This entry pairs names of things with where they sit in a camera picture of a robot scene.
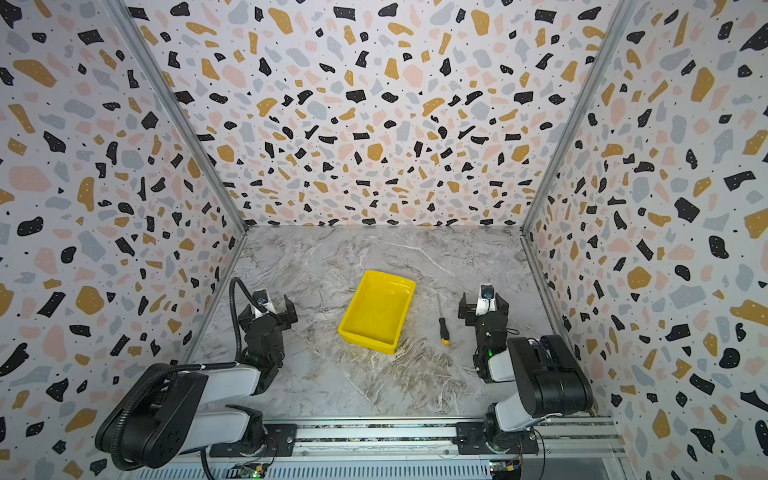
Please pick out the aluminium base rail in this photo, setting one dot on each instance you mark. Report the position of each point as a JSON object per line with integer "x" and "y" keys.
{"x": 577, "y": 447}

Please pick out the black yellow handled screwdriver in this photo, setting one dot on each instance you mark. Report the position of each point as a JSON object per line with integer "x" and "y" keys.
{"x": 443, "y": 329}

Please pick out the yellow plastic bin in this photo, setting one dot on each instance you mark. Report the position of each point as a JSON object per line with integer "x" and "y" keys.
{"x": 377, "y": 312}

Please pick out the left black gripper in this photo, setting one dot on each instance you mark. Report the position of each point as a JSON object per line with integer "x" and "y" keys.
{"x": 274, "y": 315}

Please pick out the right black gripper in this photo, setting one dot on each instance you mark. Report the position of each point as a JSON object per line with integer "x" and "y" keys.
{"x": 483, "y": 314}

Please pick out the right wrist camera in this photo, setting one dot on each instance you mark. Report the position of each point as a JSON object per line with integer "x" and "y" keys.
{"x": 486, "y": 301}

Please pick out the left aluminium corner post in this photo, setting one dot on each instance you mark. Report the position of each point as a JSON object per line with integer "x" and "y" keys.
{"x": 123, "y": 21}

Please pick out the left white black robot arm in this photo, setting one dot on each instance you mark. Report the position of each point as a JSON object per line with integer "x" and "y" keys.
{"x": 179, "y": 409}

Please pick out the aluminium corner post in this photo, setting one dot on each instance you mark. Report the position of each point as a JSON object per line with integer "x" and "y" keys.
{"x": 616, "y": 27}
{"x": 123, "y": 21}

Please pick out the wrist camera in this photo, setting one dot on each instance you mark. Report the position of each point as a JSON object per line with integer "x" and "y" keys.
{"x": 261, "y": 304}
{"x": 486, "y": 301}

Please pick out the right aluminium corner post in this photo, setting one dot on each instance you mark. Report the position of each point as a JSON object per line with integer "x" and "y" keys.
{"x": 616, "y": 27}

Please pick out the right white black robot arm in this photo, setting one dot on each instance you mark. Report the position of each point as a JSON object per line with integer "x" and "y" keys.
{"x": 548, "y": 379}

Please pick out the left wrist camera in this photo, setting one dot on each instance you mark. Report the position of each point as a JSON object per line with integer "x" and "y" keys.
{"x": 261, "y": 304}

